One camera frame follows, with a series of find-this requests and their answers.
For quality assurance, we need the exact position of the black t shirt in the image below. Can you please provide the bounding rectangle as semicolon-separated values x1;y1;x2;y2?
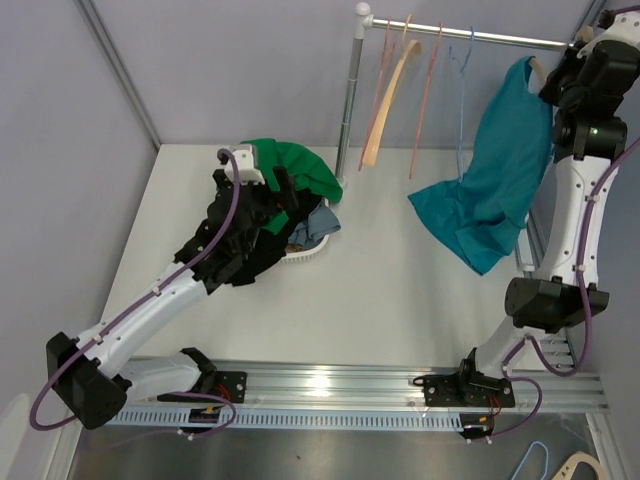
227;189;322;287

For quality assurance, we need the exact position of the beige wooden hanger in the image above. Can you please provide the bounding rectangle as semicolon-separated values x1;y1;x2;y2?
363;14;422;167
529;26;595;90

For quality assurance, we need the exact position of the beige t shirt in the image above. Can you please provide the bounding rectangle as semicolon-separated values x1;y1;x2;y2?
285;244;305;254

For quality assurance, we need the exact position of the green t shirt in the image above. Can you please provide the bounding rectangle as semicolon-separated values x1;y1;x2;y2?
241;138;343;203

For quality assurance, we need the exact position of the grey blue t shirt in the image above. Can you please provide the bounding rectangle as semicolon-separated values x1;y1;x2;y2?
288;203;341;250

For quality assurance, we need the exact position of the light blue wire hanger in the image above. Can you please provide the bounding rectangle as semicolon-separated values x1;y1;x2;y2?
449;27;475;182

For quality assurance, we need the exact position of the pink wire hanger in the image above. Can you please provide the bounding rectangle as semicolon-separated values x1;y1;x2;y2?
358;20;396;171
408;22;443;180

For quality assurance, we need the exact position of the teal t shirt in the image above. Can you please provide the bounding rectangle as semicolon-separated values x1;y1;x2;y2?
408;57;552;275

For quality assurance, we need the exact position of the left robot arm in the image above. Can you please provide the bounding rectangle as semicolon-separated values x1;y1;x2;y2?
46;166;298;430

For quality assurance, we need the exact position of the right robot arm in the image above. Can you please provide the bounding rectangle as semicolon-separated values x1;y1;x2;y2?
413;37;639;407

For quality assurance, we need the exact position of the blue hanger on floor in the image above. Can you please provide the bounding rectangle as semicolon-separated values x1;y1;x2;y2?
511;441;550;479

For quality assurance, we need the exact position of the wooden hanger on floor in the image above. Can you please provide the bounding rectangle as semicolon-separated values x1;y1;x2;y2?
552;451;609;480

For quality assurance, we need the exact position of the white plastic basket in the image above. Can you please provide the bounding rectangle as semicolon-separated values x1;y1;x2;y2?
280;199;333;264

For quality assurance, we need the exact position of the metal clothes rack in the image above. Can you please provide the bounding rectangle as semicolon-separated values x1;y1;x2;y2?
334;2;569;185

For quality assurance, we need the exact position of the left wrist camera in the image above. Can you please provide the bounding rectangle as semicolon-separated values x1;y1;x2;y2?
216;144;265;185

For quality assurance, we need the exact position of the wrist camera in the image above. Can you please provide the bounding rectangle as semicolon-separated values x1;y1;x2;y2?
216;144;265;185
577;6;639;59

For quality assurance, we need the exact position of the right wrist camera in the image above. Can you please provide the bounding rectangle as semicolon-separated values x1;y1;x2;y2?
577;6;639;59

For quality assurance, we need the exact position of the white slotted cable duct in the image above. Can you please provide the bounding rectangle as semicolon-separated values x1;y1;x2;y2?
108;406;463;432

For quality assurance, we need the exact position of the aluminium mounting rail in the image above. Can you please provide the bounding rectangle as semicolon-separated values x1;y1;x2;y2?
63;209;611;419

